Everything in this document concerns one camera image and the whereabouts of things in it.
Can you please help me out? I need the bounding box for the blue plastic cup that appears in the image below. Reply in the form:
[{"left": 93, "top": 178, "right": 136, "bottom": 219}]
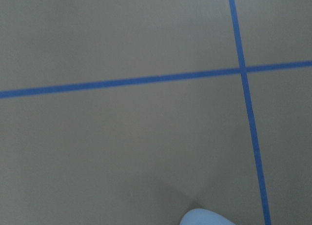
[{"left": 179, "top": 208, "right": 235, "bottom": 225}]

